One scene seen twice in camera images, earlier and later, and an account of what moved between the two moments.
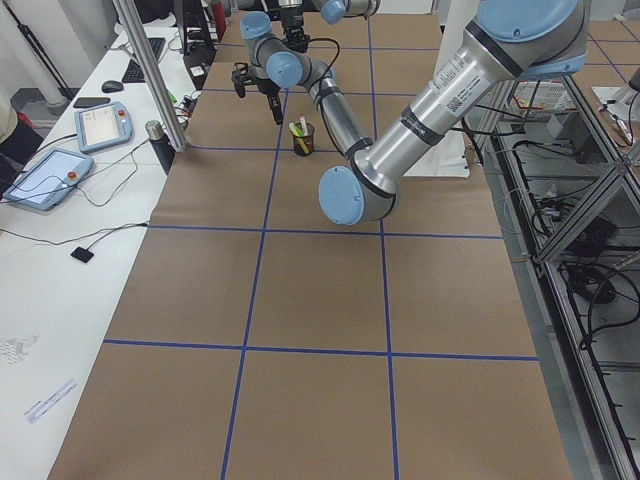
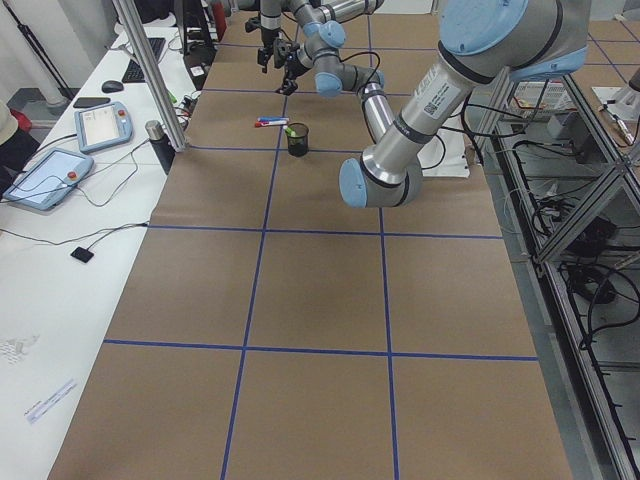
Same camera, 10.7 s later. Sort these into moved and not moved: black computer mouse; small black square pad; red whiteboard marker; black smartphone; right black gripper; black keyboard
Moved: right black gripper; red whiteboard marker
Not moved: black keyboard; small black square pad; black computer mouse; black smartphone
